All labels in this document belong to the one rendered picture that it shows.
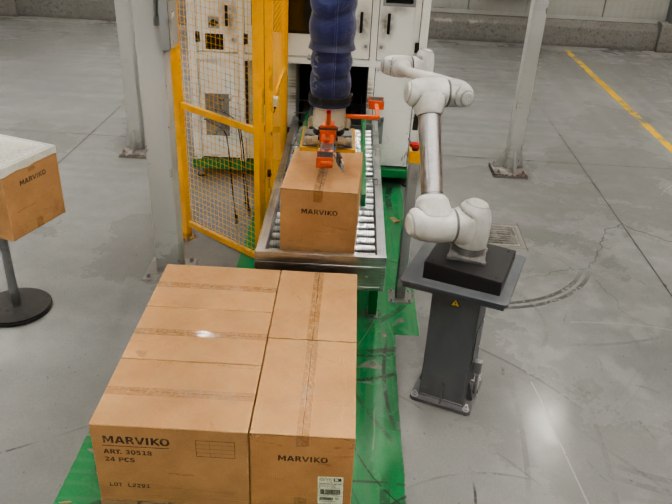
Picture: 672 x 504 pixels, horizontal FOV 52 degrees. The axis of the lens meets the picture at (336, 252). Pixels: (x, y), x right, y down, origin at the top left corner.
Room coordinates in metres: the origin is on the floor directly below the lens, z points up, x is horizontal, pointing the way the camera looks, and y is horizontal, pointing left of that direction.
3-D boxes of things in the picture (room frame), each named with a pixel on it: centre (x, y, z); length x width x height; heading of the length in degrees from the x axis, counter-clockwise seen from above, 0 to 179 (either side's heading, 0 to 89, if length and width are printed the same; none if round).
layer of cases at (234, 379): (2.51, 0.39, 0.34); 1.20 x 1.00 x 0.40; 0
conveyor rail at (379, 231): (4.35, -0.25, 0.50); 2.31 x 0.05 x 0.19; 0
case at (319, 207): (3.53, 0.09, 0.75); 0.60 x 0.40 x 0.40; 177
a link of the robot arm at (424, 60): (3.75, -0.41, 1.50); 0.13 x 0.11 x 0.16; 103
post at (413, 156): (3.76, -0.42, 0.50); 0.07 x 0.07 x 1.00; 0
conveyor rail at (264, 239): (4.36, 0.40, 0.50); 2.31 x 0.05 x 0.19; 0
